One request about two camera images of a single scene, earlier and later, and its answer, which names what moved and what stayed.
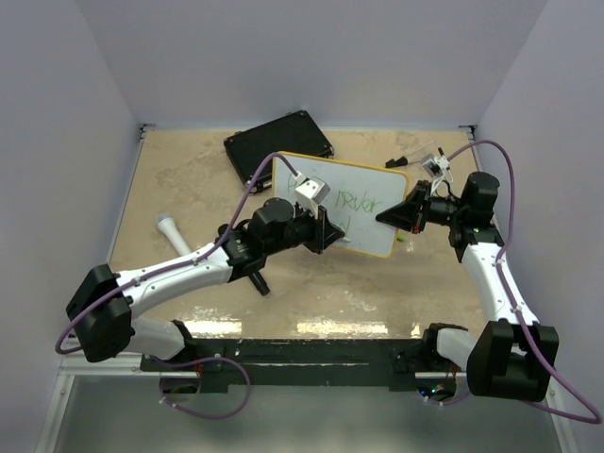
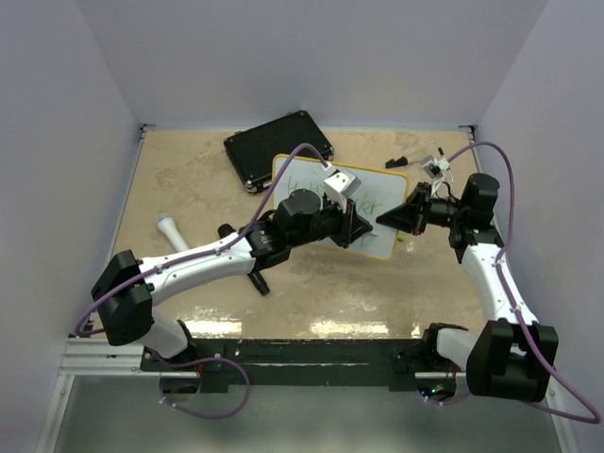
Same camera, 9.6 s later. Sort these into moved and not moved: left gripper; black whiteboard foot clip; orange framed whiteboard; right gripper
Moved: left gripper
Not moved: orange framed whiteboard; black whiteboard foot clip; right gripper
